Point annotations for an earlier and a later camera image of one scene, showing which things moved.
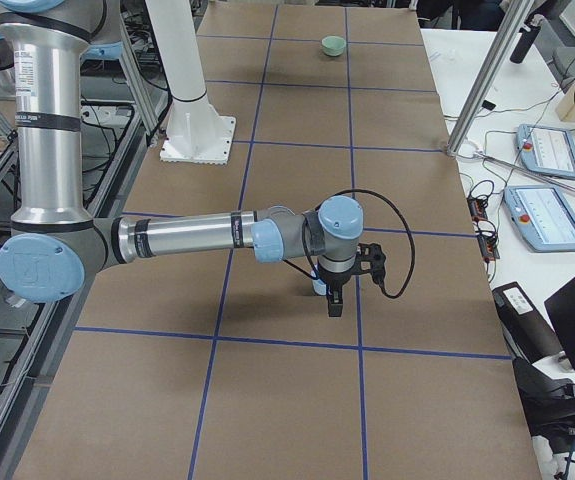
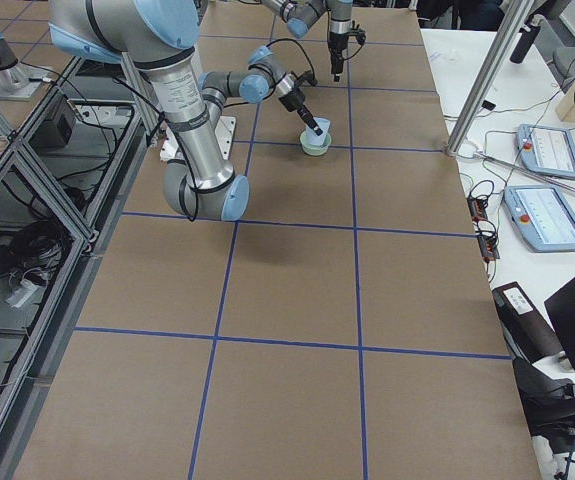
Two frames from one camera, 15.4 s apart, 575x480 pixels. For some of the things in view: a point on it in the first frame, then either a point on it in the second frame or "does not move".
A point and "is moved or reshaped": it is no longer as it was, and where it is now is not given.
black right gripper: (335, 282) -> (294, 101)
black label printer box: (528, 337) does not move
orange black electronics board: (488, 240) does not move
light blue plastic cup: (319, 286) -> (323, 124)
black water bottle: (528, 33) does not move
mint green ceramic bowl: (333, 45) is moved or reshaped
